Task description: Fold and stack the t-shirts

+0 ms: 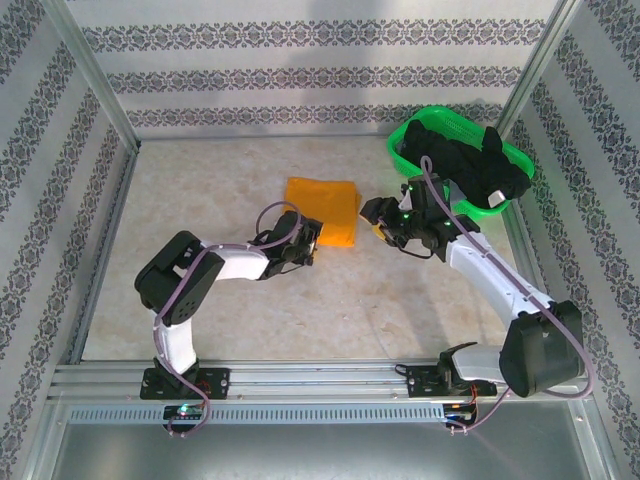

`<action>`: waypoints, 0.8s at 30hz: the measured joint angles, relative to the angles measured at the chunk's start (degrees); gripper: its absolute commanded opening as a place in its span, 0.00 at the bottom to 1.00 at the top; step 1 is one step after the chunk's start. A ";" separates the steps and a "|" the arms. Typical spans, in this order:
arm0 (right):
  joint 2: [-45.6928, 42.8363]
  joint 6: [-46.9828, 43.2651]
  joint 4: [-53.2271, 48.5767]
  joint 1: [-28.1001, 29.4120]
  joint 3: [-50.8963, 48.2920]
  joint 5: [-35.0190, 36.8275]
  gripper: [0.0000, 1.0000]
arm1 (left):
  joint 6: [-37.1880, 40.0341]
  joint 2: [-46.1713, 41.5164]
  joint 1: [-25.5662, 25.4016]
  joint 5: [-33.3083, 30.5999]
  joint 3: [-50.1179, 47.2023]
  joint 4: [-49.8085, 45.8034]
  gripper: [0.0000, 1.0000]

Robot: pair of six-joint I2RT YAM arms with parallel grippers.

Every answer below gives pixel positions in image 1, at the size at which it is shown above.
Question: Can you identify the orange t-shirt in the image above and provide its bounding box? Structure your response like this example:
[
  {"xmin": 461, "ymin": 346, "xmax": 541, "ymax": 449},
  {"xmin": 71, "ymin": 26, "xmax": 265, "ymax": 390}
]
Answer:
[{"xmin": 282, "ymin": 175, "xmax": 362, "ymax": 249}]

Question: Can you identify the grey card piece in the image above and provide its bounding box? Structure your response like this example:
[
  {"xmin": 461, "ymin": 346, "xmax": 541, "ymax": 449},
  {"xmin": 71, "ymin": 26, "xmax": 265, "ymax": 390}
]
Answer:
[{"xmin": 446, "ymin": 179, "xmax": 470, "ymax": 205}]

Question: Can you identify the black t-shirt pile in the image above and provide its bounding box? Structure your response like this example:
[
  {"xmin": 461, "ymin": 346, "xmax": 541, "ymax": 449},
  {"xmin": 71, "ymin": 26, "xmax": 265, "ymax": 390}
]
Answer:
[{"xmin": 399, "ymin": 119, "xmax": 532, "ymax": 210}]

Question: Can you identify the green plastic basket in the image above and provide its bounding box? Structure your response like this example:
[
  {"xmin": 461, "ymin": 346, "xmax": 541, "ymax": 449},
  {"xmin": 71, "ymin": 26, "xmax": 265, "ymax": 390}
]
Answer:
[{"xmin": 387, "ymin": 104, "xmax": 537, "ymax": 221}]

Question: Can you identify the grey sheet metal panel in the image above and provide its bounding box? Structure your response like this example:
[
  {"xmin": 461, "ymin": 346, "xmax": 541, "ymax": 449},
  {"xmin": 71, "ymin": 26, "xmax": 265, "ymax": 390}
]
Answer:
[{"xmin": 28, "ymin": 394, "xmax": 620, "ymax": 480}]

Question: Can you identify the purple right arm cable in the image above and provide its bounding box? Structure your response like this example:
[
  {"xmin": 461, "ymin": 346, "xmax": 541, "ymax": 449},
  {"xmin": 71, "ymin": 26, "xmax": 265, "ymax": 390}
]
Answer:
[{"xmin": 418, "ymin": 155, "xmax": 596, "ymax": 434}]

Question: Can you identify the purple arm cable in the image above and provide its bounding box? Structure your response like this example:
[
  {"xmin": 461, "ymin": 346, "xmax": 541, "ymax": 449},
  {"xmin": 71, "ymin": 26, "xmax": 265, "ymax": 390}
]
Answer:
[
  {"xmin": 418, "ymin": 155, "xmax": 596, "ymax": 434},
  {"xmin": 152, "ymin": 199, "xmax": 321, "ymax": 439}
]

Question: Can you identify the aluminium frame rail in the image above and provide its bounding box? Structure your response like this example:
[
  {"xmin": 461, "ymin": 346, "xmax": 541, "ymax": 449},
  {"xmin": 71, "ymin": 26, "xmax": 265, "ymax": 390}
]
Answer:
[{"xmin": 134, "ymin": 131, "xmax": 401, "ymax": 143}]

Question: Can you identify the wide aluminium base rail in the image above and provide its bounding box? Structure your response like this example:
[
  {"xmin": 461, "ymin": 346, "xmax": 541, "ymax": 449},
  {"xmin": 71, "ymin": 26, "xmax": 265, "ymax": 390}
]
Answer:
[{"xmin": 48, "ymin": 362, "xmax": 587, "ymax": 401}]

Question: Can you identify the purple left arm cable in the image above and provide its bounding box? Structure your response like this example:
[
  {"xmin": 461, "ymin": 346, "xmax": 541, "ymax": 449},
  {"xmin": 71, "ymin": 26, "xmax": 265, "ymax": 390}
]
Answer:
[{"xmin": 152, "ymin": 199, "xmax": 321, "ymax": 439}]

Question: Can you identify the slotted grey cable duct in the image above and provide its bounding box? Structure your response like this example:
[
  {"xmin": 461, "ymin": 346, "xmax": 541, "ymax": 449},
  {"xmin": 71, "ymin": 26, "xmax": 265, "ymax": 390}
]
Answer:
[{"xmin": 67, "ymin": 402, "xmax": 447, "ymax": 426}]

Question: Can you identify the aluminium frame post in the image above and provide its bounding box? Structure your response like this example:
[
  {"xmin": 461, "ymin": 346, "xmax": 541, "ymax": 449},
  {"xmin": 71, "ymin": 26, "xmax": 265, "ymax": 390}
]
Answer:
[
  {"xmin": 42, "ymin": 0, "xmax": 142, "ymax": 151},
  {"xmin": 497, "ymin": 0, "xmax": 585, "ymax": 139}
]

